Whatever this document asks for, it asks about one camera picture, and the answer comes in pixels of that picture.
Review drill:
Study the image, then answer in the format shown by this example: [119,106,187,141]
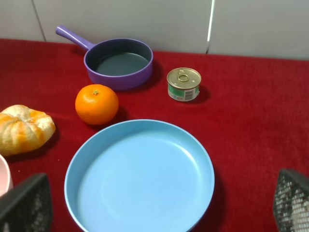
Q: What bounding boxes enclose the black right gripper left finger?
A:
[0,173,53,232]

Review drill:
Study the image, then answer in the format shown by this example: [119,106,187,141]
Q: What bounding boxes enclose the pink bowl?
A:
[0,155,14,197]

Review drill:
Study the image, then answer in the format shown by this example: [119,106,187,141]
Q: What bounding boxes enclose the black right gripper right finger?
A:
[273,169,309,232]

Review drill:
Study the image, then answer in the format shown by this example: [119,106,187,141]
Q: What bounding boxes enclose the purple saucepan with handle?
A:
[56,26,154,90]

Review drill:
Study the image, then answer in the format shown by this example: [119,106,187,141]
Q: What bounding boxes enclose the blue round plate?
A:
[64,119,215,232]

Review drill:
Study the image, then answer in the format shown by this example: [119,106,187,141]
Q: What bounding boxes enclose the orange mandarin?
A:
[75,84,119,125]

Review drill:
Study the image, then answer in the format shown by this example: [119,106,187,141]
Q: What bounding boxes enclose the small gold-lid tin can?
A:
[167,68,201,102]

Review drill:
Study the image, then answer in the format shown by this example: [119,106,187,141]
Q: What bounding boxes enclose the peeled mandarin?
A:
[0,104,56,156]

